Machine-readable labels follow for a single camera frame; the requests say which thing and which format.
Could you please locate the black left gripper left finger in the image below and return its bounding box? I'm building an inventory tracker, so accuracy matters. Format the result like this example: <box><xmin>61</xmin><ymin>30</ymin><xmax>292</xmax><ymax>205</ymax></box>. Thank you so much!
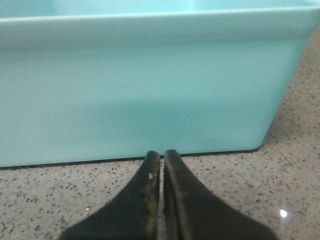
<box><xmin>60</xmin><ymin>151</ymin><xmax>160</xmax><ymax>240</ymax></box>

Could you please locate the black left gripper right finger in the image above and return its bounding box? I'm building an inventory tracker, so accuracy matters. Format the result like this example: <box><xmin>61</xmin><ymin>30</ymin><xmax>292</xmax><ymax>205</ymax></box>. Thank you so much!
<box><xmin>163</xmin><ymin>149</ymin><xmax>278</xmax><ymax>240</ymax></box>

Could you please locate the light blue plastic box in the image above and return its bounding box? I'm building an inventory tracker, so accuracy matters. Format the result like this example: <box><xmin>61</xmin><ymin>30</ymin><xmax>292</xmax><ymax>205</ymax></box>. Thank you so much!
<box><xmin>0</xmin><ymin>0</ymin><xmax>320</xmax><ymax>167</ymax></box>

